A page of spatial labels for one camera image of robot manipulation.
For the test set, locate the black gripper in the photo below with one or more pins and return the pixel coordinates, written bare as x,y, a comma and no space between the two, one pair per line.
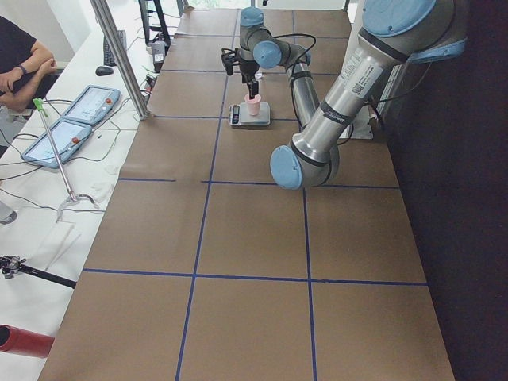
248,74

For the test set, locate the pink plastic cup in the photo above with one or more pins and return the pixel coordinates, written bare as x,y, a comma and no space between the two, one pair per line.
252,104

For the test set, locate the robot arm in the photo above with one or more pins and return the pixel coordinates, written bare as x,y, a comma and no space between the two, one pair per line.
392,33

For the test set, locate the silver electronic kitchen scale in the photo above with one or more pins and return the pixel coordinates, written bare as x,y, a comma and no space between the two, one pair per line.
240,118

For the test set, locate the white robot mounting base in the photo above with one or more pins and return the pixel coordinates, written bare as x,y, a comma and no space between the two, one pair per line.
362,128

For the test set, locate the black keyboard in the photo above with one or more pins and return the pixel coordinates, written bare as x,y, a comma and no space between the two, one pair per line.
108,56

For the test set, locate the black computer mouse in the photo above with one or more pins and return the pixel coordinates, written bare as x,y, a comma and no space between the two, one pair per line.
104,70

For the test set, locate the upper blue teach pendant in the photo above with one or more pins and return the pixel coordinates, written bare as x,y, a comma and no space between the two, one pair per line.
92,105

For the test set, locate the blue teach pendant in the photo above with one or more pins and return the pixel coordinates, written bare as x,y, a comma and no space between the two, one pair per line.
92,105
68,137

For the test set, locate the lower blue teach pendant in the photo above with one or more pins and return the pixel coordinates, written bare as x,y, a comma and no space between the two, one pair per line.
68,137

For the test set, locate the brown paper table cover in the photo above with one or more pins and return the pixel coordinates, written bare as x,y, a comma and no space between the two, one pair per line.
204,269

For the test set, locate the metal reacher grabber tool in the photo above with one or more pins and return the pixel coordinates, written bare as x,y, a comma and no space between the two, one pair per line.
72,198

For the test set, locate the person in black shirt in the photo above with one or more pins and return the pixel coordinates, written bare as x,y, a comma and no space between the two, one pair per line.
28,68

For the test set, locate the black tripod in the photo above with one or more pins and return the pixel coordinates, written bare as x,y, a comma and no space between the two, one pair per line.
14,265

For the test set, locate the red cylinder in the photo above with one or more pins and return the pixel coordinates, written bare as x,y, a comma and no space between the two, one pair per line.
26,343

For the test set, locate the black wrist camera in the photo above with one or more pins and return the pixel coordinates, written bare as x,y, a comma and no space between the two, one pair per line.
230,58

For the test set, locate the aluminium frame post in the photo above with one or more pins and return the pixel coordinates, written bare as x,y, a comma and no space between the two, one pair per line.
108,27

